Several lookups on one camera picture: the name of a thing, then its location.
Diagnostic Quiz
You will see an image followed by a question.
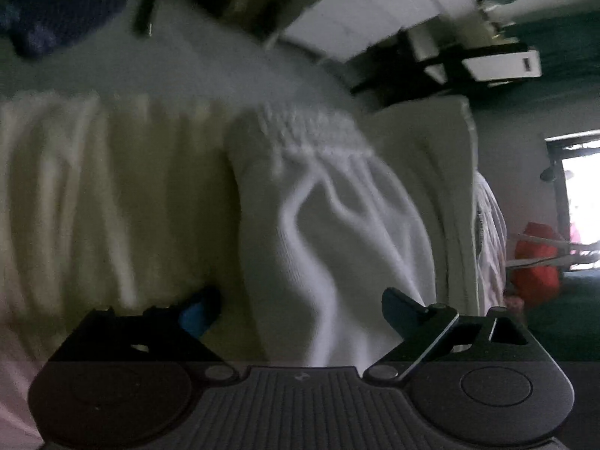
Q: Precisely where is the dark blue cloth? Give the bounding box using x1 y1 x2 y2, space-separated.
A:
0 0 129 59

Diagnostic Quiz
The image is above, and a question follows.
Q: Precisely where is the dark green curtain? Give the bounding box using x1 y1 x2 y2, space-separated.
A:
508 7 600 52
527 274 600 344

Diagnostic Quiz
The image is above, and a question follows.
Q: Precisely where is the red bag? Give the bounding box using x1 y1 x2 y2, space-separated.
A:
510 222 564 306

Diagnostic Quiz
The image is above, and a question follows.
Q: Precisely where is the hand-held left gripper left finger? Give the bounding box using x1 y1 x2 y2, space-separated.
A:
56 286 240 383

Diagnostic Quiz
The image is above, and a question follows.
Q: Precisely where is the white dressing table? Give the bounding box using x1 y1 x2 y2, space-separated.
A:
280 0 474 64

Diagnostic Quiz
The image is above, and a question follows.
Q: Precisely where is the bed with white sheet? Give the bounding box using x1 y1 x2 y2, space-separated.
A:
0 0 511 434

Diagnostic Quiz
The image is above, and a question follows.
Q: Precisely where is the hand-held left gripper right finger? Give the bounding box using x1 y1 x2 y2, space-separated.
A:
364 287 545 383

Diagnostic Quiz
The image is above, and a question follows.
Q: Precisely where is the window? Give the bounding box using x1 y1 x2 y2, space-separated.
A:
544 135 600 273

